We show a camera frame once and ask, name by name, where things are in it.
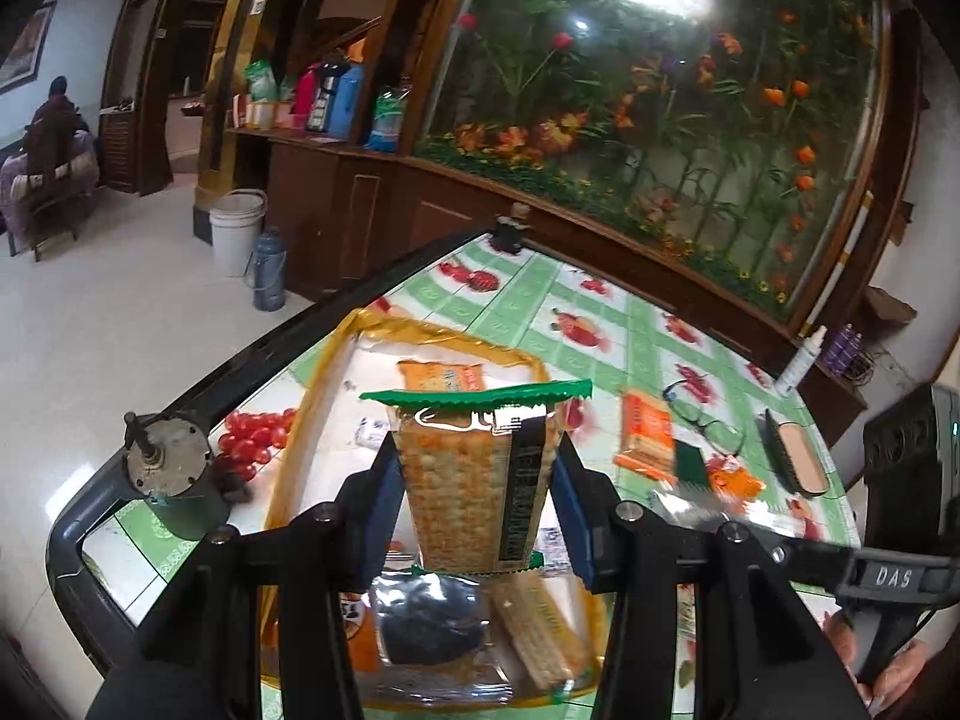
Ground white spray bottle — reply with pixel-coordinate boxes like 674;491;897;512
775;325;827;397

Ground seated person in background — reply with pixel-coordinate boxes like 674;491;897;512
0;74;101;263

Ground black eyeglasses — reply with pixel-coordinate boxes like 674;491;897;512
662;380;745;457

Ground silver foil snack bag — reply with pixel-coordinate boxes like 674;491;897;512
370;572;512;704

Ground orange snack bag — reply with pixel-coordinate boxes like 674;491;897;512
340;593;381;673

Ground small orange cracker pack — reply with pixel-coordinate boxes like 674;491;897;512
613;388;677;484

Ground small orange torn wrapper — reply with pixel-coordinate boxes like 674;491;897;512
706;455;765;500

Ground small dark bottle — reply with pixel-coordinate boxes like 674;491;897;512
490;202;530;255

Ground blue thermos on floor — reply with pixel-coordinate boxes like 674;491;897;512
244;227;288;312

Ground person's right hand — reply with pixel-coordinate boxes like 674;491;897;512
850;631;958;718

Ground purple bottles on shelf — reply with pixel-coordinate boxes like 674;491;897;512
822;323;862;377

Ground grey electric motor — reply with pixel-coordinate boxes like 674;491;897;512
122;411;252;541

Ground white plastic bucket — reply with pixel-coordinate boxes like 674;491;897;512
208;188;268;278

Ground yellow Weidan cracker pack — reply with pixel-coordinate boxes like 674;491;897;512
490;574;590;692

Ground white foam box yellow tape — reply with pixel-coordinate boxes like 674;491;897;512
259;310;604;712

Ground green-edged cracker pack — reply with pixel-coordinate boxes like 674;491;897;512
363;379;592;575

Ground open glasses case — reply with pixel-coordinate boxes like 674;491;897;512
758;410;830;499

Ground orange cheese biscuit pack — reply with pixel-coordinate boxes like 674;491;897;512
397;359;485;394

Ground framed wall painting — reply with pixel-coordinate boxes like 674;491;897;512
0;2;55;94

